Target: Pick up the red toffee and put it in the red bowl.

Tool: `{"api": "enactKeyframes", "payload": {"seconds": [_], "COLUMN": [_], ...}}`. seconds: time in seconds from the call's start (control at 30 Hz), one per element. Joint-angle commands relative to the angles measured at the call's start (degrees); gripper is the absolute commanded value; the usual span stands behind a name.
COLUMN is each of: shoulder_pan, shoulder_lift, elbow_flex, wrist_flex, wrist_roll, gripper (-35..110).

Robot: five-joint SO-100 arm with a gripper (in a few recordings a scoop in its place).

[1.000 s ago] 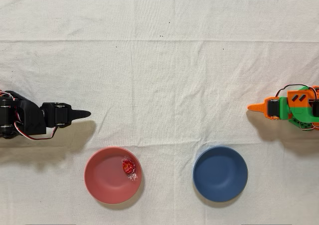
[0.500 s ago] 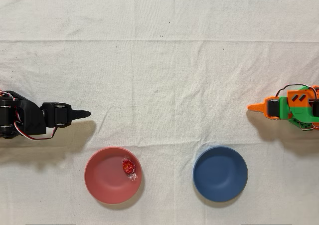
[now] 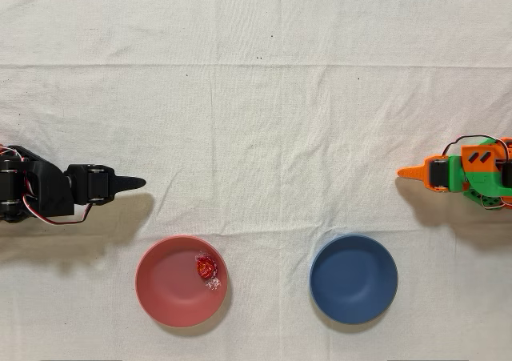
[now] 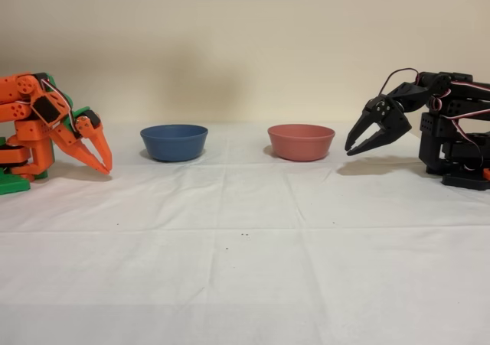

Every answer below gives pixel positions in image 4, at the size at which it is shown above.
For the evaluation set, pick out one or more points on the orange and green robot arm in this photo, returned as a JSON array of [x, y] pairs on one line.
[[23, 131]]

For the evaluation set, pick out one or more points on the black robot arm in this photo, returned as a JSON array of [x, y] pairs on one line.
[[436, 131]]

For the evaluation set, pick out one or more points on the blue bowl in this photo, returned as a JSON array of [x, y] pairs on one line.
[[174, 146]]

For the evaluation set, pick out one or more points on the red bowl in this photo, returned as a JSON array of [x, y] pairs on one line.
[[301, 146]]

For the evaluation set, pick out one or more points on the small orange clamp piece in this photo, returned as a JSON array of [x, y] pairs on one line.
[[487, 173]]

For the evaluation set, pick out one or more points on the white tablecloth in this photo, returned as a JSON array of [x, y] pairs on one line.
[[245, 276]]

